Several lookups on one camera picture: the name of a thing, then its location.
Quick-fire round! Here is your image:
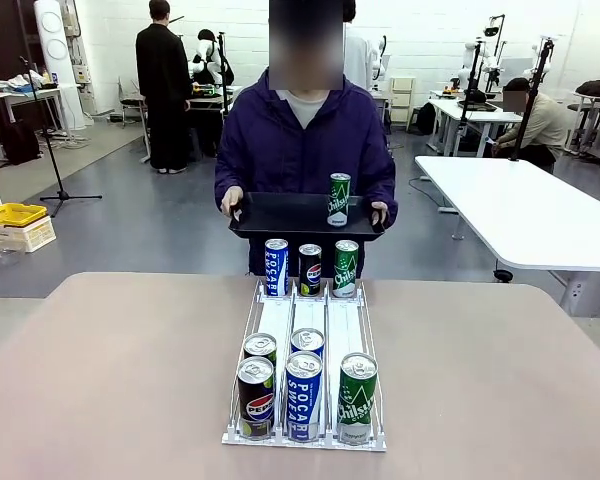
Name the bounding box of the person's left hand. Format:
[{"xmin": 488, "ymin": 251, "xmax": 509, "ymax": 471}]
[{"xmin": 368, "ymin": 200, "xmax": 392, "ymax": 226}]

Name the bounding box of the person's right hand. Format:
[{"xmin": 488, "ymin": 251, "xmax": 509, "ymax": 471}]
[{"xmin": 220, "ymin": 186, "xmax": 245, "ymax": 216}]

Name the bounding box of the green Chilsung cider can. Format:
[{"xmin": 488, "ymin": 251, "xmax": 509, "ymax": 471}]
[
  {"xmin": 332, "ymin": 239, "xmax": 360, "ymax": 299},
  {"xmin": 327, "ymin": 172, "xmax": 352, "ymax": 229},
  {"xmin": 336, "ymin": 352, "xmax": 379, "ymax": 444}
]

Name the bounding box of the black serving tray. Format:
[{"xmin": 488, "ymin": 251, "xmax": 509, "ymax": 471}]
[{"xmin": 228, "ymin": 191, "xmax": 389, "ymax": 241}]

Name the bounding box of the person's left forearm purple sleeve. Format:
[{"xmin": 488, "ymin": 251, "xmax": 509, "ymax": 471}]
[{"xmin": 373, "ymin": 167, "xmax": 399, "ymax": 207}]

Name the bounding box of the person's right forearm purple sleeve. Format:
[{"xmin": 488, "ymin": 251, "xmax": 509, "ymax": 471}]
[{"xmin": 215, "ymin": 159, "xmax": 245, "ymax": 194}]

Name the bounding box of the person in purple jacket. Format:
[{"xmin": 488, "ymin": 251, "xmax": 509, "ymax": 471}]
[{"xmin": 214, "ymin": 0, "xmax": 399, "ymax": 278}]

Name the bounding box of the standing person in black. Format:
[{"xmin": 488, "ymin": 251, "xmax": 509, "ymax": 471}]
[{"xmin": 135, "ymin": 0, "xmax": 194, "ymax": 175}]

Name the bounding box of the person in white coat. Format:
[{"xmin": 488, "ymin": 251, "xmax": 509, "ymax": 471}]
[{"xmin": 342, "ymin": 0, "xmax": 381, "ymax": 92}]

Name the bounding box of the seated person in black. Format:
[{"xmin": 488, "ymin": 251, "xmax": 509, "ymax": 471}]
[{"xmin": 194, "ymin": 28, "xmax": 235, "ymax": 86}]

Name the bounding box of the seated person in beige jacket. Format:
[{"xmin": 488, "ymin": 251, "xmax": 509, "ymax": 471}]
[{"xmin": 492, "ymin": 77, "xmax": 571, "ymax": 174}]

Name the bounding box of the blue Pocari Sweat can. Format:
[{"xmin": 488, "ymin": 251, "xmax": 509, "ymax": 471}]
[
  {"xmin": 263, "ymin": 238, "xmax": 290, "ymax": 298},
  {"xmin": 284, "ymin": 350, "xmax": 324, "ymax": 443},
  {"xmin": 290, "ymin": 327, "xmax": 326, "ymax": 359}
]

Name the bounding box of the black Pepsi can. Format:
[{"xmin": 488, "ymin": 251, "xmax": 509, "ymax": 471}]
[
  {"xmin": 298, "ymin": 243, "xmax": 323, "ymax": 298},
  {"xmin": 236, "ymin": 355, "xmax": 276, "ymax": 441},
  {"xmin": 243, "ymin": 332, "xmax": 278, "ymax": 362}
]

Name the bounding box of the white work table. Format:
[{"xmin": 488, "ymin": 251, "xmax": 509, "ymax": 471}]
[{"xmin": 139, "ymin": 84, "xmax": 245, "ymax": 164}]

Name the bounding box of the black backpack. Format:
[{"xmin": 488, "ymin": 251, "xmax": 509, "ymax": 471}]
[{"xmin": 415, "ymin": 101, "xmax": 437, "ymax": 136}]

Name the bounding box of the white drawer cabinet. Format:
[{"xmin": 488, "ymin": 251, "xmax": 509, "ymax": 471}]
[{"xmin": 389, "ymin": 75, "xmax": 417, "ymax": 125}]

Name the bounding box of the thin black tripod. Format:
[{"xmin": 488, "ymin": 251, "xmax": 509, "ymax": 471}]
[{"xmin": 216, "ymin": 30, "xmax": 232, "ymax": 151}]

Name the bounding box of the white workbench table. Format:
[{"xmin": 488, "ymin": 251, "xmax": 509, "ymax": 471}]
[{"xmin": 427, "ymin": 97, "xmax": 524, "ymax": 156}]

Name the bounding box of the large white rounded table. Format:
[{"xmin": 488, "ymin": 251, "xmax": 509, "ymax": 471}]
[{"xmin": 413, "ymin": 154, "xmax": 600, "ymax": 317}]

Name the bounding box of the black tripod pole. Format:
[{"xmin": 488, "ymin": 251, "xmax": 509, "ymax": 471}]
[{"xmin": 509, "ymin": 37, "xmax": 556, "ymax": 162}]

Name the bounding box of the black microphone stand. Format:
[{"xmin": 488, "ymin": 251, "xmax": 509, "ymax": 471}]
[{"xmin": 18, "ymin": 55, "xmax": 103, "ymax": 218}]

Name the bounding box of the white plastic crate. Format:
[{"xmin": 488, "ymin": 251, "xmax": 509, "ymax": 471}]
[{"xmin": 0, "ymin": 214, "xmax": 58, "ymax": 254}]

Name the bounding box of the yellow plastic crate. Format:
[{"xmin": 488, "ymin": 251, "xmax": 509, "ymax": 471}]
[{"xmin": 0, "ymin": 202, "xmax": 49, "ymax": 229}]

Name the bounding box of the white column air conditioner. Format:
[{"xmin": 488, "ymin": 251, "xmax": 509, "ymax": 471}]
[{"xmin": 33, "ymin": 0, "xmax": 87, "ymax": 132}]

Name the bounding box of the cluttered white table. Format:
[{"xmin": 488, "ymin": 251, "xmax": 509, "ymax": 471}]
[{"xmin": 0, "ymin": 82, "xmax": 72, "ymax": 161}]

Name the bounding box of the clear plastic bowl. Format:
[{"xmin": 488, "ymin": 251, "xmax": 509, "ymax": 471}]
[{"xmin": 0, "ymin": 239, "xmax": 24, "ymax": 267}]

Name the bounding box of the white wire can dispenser rack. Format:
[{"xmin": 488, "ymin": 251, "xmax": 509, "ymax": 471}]
[{"xmin": 221, "ymin": 277, "xmax": 387, "ymax": 452}]

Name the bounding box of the black camera stand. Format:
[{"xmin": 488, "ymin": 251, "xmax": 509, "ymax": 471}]
[{"xmin": 458, "ymin": 37, "xmax": 499, "ymax": 112}]

